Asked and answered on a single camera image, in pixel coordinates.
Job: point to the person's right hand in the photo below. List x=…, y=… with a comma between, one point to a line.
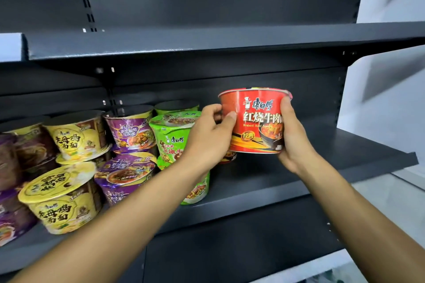
x=297, y=146

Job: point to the purple cup noodle bowl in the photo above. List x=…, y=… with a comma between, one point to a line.
x=8, y=163
x=33, y=143
x=43, y=170
x=123, y=176
x=139, y=153
x=15, y=219
x=129, y=127

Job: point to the person's left hand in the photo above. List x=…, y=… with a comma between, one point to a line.
x=209, y=143

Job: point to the dark metal store shelving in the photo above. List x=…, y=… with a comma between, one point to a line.
x=232, y=1

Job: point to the person's right forearm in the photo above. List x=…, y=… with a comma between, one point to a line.
x=365, y=233

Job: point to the red cup noodle bowl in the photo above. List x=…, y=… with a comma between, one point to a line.
x=255, y=120
x=228, y=157

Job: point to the person's left forearm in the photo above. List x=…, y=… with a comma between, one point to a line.
x=106, y=233

